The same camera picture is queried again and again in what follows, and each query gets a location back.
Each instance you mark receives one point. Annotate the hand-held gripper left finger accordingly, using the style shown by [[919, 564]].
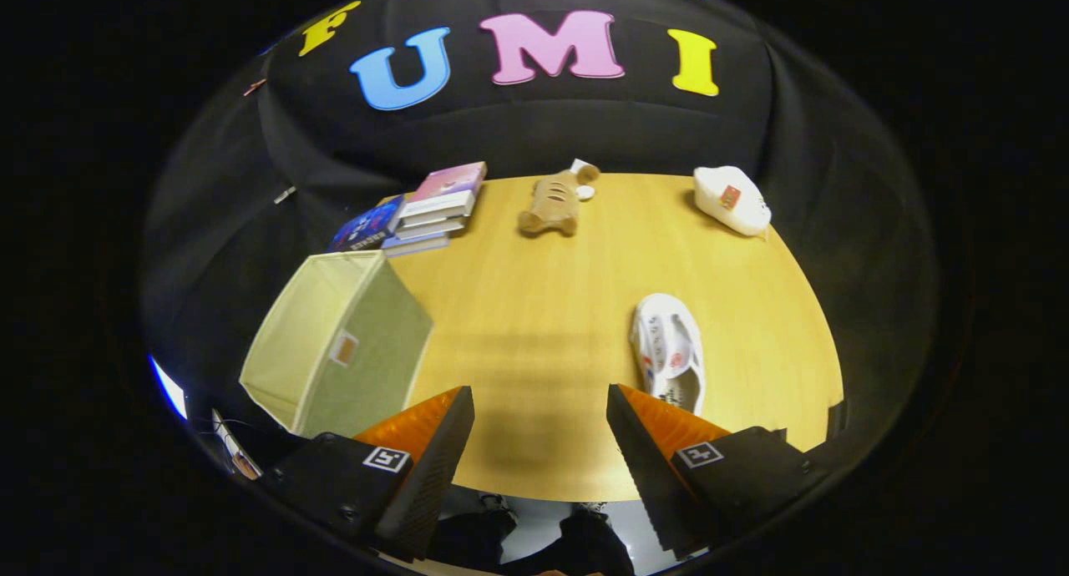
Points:
[[434, 476]]

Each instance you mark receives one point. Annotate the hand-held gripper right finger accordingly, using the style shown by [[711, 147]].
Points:
[[647, 476]]

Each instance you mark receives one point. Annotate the white striped shoe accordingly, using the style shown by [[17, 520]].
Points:
[[668, 351]]

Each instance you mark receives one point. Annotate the beige fabric storage box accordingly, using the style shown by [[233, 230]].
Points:
[[367, 351]]

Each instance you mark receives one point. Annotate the person's left leg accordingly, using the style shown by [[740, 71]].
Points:
[[476, 534]]

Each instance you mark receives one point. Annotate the person's leg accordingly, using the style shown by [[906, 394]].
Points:
[[476, 534], [585, 543]]

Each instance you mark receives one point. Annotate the person's right leg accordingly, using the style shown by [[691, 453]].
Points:
[[585, 543]]

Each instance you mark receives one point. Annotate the grey-blue cover book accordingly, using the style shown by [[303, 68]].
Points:
[[413, 244]]

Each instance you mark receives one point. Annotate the white cover book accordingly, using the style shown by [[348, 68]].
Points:
[[430, 224]]

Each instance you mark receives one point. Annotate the blue cover book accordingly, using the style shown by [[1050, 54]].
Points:
[[367, 225]]

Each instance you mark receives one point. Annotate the lit computer screen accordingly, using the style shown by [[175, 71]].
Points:
[[169, 388]]

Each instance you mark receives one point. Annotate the brown plush toy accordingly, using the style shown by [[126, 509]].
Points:
[[551, 204]]

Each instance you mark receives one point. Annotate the white plush toy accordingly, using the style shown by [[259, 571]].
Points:
[[735, 200]]

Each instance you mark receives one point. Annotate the pink cover book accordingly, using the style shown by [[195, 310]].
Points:
[[447, 184]]

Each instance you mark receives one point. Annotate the silver clip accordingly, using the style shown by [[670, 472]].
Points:
[[284, 194]]

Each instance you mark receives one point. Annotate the black backdrop cloth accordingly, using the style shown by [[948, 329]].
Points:
[[543, 133]]

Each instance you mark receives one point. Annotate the red clothespin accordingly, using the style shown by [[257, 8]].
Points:
[[255, 86]]

